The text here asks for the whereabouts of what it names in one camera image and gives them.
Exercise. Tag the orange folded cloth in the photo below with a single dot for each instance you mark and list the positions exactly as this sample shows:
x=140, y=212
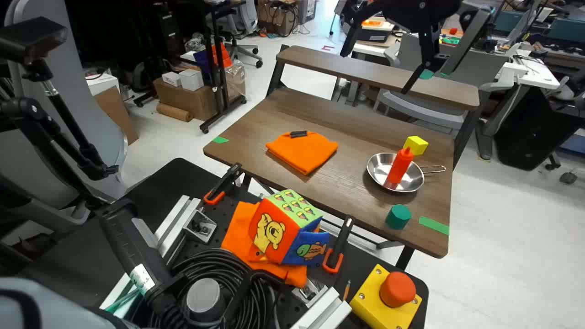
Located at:
x=302, y=154

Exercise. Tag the red ketchup bottle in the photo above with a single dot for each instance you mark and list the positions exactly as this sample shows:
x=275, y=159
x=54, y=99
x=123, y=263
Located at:
x=401, y=163

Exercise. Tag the small green tape piece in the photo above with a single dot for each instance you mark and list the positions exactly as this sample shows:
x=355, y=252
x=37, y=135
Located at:
x=220, y=141

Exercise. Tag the small black object on cloth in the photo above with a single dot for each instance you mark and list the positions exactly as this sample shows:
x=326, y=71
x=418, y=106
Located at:
x=299, y=133

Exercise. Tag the green tape strip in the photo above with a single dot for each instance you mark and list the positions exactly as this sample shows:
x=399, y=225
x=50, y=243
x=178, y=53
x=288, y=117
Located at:
x=434, y=225

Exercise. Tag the grey office chair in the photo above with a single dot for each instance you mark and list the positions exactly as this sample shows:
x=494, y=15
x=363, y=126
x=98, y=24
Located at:
x=445, y=101

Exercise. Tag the cardboard box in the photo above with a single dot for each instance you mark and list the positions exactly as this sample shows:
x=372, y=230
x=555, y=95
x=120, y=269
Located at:
x=185, y=95

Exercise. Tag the left orange black clamp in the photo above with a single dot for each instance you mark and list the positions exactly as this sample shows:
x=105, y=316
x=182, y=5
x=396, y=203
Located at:
x=218, y=190

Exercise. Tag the orange black clamp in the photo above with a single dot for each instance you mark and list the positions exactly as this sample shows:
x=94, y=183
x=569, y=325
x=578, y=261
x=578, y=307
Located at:
x=218, y=190
x=333, y=256

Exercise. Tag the colourful soft toy cube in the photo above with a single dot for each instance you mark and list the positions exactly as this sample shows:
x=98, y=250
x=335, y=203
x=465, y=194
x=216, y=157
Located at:
x=286, y=228

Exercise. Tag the black tripod stand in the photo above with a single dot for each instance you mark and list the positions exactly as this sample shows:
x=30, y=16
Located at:
x=216, y=64

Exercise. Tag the green cylinder block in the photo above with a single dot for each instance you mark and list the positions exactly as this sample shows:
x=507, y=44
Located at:
x=397, y=216

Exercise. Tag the black base platform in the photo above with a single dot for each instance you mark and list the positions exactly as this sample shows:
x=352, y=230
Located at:
x=85, y=269

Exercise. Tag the yellow box red button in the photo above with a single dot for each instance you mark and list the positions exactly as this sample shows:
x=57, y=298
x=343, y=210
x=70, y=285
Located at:
x=386, y=300

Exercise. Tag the right orange black clamp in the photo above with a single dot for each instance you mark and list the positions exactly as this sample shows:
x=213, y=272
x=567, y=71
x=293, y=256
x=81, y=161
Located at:
x=333, y=256

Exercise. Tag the wooden back shelf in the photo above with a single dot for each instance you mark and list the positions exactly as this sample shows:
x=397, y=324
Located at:
x=379, y=75

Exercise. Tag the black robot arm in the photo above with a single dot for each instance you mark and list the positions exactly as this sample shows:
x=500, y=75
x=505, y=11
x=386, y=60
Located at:
x=425, y=18

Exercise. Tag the silver metal pan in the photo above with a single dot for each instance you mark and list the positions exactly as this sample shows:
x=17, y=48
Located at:
x=414, y=179

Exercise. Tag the orange cloth under cube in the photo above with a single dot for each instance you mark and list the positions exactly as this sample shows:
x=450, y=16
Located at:
x=238, y=241

